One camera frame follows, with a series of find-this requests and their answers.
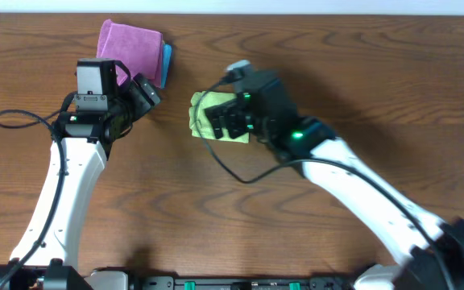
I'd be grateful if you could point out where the green microfiber cloth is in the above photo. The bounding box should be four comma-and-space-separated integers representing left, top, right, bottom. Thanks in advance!
188, 91, 250, 143

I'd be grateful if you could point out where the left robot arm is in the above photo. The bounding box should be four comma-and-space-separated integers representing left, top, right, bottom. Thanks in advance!
0, 74, 160, 289

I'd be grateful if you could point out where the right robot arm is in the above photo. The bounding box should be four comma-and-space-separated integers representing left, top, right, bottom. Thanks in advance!
204, 97, 464, 289

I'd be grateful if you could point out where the purple folded microfiber cloth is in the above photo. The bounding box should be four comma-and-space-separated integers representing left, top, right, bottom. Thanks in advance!
96, 19, 164, 88

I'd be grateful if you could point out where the blue folded cloth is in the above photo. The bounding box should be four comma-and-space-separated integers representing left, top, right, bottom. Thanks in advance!
160, 43, 172, 89

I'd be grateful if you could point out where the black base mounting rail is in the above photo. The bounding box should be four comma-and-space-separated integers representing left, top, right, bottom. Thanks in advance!
90, 275, 362, 290

